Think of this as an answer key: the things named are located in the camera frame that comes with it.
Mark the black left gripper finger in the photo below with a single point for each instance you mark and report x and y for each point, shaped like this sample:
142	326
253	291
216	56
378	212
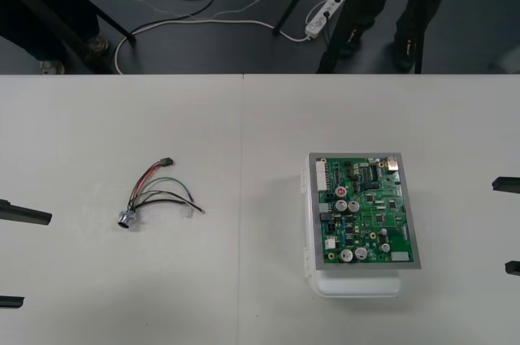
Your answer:
11	302
28	214

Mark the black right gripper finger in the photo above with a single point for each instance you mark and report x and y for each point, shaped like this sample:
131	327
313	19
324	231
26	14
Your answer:
508	184
513	268

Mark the milky plastic box with lid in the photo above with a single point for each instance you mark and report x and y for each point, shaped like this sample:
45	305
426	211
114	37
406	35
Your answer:
357	285

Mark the person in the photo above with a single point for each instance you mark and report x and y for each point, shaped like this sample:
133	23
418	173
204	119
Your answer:
406	4
96	44

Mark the white power strip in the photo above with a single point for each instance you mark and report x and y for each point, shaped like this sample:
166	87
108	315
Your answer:
321	20

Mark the green circuit board grey frame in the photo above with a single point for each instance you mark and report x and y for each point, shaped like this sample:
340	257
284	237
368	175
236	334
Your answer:
365	215

